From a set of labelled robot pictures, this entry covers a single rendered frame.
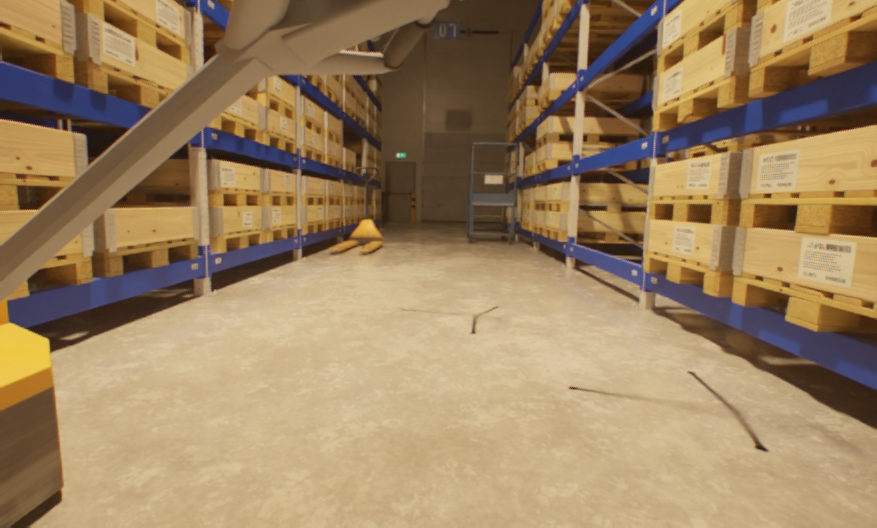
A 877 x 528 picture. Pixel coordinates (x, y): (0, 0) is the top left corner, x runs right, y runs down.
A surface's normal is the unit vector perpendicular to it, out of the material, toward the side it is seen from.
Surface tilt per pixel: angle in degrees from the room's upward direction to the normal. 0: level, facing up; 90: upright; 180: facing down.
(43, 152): 90
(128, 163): 124
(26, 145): 90
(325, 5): 90
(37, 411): 90
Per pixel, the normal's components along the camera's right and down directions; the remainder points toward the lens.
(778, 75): -0.03, 0.11
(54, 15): 1.00, 0.03
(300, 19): 0.37, -0.04
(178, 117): 0.40, 0.65
